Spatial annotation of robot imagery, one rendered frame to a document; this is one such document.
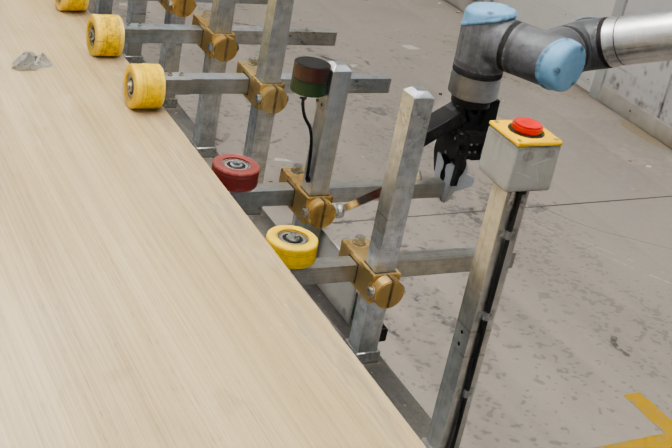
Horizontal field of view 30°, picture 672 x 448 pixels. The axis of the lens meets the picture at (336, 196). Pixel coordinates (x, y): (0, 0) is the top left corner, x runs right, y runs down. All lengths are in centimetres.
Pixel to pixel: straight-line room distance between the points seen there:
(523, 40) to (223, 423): 94
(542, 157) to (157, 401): 56
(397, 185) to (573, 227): 252
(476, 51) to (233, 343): 79
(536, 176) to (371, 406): 36
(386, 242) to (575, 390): 162
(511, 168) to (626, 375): 206
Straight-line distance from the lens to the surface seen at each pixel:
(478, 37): 218
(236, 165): 209
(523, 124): 160
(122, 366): 156
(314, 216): 211
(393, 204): 188
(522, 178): 160
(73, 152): 208
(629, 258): 426
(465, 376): 176
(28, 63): 240
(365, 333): 199
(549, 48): 213
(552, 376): 348
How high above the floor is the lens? 179
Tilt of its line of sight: 25 degrees down
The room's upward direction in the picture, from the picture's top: 11 degrees clockwise
